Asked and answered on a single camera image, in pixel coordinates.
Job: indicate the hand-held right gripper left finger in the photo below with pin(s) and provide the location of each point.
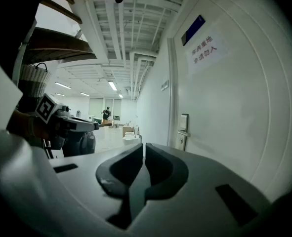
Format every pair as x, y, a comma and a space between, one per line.
103, 179

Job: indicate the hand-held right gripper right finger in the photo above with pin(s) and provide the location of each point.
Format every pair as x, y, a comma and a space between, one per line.
180, 174

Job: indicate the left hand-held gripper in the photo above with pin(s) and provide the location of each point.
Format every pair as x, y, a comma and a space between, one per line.
47, 107

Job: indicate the white door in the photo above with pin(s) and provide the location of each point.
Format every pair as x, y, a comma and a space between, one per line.
234, 120

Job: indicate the person's left forearm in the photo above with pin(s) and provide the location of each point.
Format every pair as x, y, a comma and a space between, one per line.
19, 125

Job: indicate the blue and white wall sign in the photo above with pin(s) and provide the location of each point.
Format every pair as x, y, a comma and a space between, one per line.
194, 29

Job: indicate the long ceiling light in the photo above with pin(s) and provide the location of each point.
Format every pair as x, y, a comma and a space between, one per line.
62, 85
85, 94
112, 85

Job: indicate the brown cardboard box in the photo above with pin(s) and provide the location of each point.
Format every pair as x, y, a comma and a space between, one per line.
126, 130

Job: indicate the white round bin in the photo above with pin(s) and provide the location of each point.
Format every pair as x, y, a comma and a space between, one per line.
131, 138

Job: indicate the dark wristband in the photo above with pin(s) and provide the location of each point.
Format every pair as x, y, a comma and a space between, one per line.
31, 127

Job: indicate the woven wicker basket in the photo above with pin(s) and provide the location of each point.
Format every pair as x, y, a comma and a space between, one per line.
34, 80

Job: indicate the brown wooden shelf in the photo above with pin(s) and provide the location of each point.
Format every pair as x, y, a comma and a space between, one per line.
59, 46

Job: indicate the white paper notice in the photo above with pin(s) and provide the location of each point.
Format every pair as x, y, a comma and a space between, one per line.
206, 52

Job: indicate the person's black shirt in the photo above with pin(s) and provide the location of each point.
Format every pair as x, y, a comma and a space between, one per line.
10, 21

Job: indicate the white wall switch panel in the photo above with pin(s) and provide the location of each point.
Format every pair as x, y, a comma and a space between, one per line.
164, 85

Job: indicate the white shelf post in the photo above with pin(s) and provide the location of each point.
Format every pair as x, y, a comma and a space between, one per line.
22, 53

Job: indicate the brown wooden rail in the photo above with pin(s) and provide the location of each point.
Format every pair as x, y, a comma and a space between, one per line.
61, 10

